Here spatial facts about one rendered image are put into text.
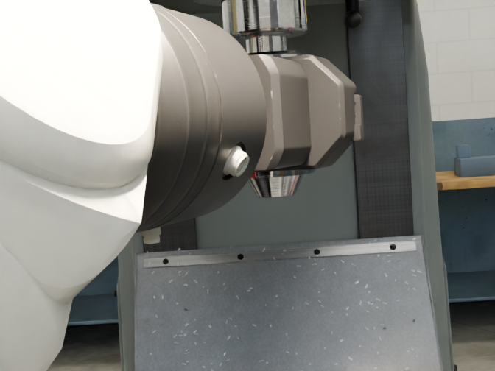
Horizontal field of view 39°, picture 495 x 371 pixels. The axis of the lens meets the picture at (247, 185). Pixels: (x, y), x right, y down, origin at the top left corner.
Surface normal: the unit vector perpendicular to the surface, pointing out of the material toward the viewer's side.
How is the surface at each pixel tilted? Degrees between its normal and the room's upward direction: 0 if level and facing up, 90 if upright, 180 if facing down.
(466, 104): 90
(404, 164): 90
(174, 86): 83
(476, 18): 90
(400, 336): 62
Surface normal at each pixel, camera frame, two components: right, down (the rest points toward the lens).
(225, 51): 0.75, -0.53
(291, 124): 0.91, -0.03
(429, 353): -0.07, -0.38
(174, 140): 0.34, 0.23
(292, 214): -0.03, 0.08
